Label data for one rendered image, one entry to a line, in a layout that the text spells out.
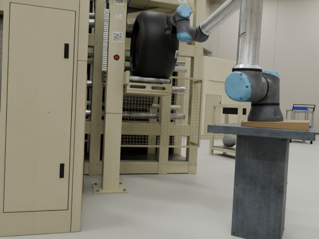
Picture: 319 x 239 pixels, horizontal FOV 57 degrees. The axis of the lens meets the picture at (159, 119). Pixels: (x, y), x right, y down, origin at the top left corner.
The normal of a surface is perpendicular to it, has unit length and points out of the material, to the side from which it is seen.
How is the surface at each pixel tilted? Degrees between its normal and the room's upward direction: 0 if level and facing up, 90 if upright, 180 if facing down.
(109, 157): 90
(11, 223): 90
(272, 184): 90
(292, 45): 90
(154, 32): 80
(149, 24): 66
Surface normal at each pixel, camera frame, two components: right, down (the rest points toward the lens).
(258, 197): -0.46, 0.00
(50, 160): 0.28, 0.04
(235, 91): -0.79, 0.11
